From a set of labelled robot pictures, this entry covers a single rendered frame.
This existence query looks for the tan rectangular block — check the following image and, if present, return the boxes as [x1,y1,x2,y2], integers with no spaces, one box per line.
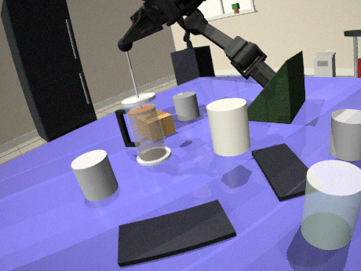
[158,110,176,137]

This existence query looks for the glass french press coffee maker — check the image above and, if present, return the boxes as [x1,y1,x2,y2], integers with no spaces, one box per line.
[115,38,171,166]

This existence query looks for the cream cylinder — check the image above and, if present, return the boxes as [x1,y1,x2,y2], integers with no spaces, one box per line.
[206,98,250,156]

